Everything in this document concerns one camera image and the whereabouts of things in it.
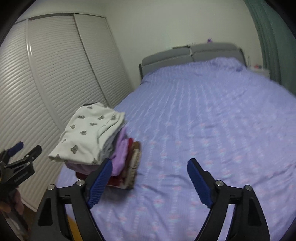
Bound grey padded headboard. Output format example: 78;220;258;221
138;43;247;78

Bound white bear-print polo shirt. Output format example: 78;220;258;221
49;102;125;165

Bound white bedside table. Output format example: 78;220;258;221
248;67;270;79

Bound green curtain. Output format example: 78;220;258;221
245;1;295;94

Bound purple floral bed cover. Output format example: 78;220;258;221
56;57;296;241

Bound papers on headboard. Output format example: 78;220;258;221
172;45;191;49

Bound brown patterned folded garment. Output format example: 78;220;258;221
119;141;142;190

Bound person's left hand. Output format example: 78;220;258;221
0;189;24;215

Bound purple folded garment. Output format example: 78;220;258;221
65;126;129;176

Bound white louvred wardrobe doors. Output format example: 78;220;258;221
1;14;132;211

